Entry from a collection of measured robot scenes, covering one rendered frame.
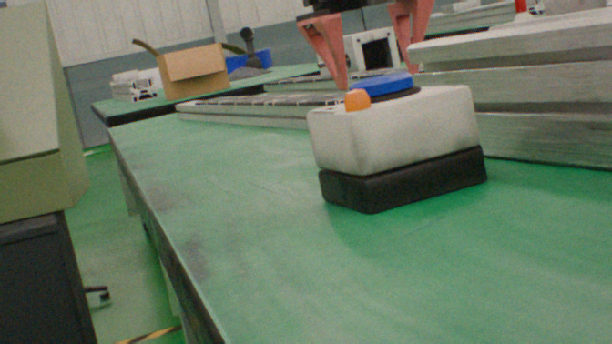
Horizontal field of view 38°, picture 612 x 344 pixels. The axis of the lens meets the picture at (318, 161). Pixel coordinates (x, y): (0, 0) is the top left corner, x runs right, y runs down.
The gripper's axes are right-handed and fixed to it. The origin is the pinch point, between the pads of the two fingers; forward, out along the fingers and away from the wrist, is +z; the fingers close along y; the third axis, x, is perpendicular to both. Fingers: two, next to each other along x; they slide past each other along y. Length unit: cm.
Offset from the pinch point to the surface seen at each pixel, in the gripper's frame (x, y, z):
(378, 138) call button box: -33.6, -16.4, 1.5
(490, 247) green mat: -46.1, -17.7, 5.7
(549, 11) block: -10.1, 13.8, -2.6
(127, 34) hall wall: 1073, 163, -57
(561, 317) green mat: -56, -21, 6
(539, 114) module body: -33.9, -5.6, 2.6
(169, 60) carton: 201, 23, -7
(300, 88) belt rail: 75, 19, 4
